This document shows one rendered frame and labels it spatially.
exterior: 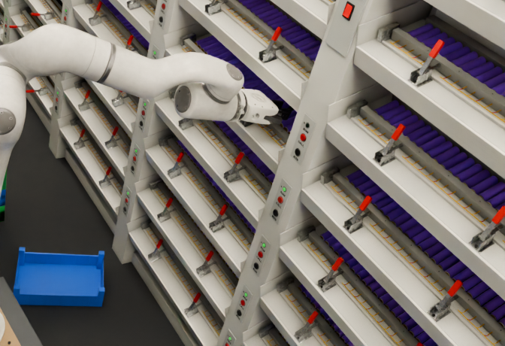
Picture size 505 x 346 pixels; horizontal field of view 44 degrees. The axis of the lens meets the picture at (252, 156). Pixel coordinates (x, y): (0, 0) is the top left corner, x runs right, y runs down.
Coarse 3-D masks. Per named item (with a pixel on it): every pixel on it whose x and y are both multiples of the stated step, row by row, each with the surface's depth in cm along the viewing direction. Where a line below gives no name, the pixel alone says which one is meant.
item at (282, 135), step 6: (186, 42) 192; (192, 42) 192; (192, 48) 189; (198, 48) 189; (270, 126) 165; (276, 126) 164; (276, 132) 164; (282, 132) 162; (282, 138) 162; (282, 144) 161
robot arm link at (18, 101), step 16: (0, 80) 126; (16, 80) 130; (0, 96) 123; (16, 96) 126; (0, 112) 123; (16, 112) 125; (0, 128) 124; (16, 128) 126; (0, 144) 130; (0, 160) 136; (0, 176) 140; (0, 192) 143
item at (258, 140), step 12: (168, 36) 191; (180, 36) 194; (192, 36) 194; (204, 36) 198; (168, 48) 194; (180, 48) 194; (240, 132) 169; (252, 132) 166; (264, 132) 166; (252, 144) 165; (264, 144) 162; (276, 144) 162; (264, 156) 162; (276, 156) 159; (276, 168) 159
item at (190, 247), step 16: (144, 192) 225; (160, 192) 225; (144, 208) 223; (160, 208) 219; (176, 208) 216; (160, 224) 214; (176, 224) 214; (192, 224) 211; (176, 240) 209; (192, 240) 208; (208, 240) 207; (192, 256) 204; (208, 256) 196; (192, 272) 200; (208, 272) 200; (224, 272) 198; (208, 288) 196; (224, 288) 195; (224, 304) 192; (224, 320) 191
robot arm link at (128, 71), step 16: (112, 48) 132; (112, 64) 131; (128, 64) 133; (144, 64) 135; (160, 64) 138; (176, 64) 137; (192, 64) 136; (208, 64) 138; (224, 64) 141; (112, 80) 133; (128, 80) 134; (144, 80) 135; (160, 80) 136; (176, 80) 136; (192, 80) 136; (208, 80) 137; (224, 80) 139; (240, 80) 142; (144, 96) 138; (224, 96) 142
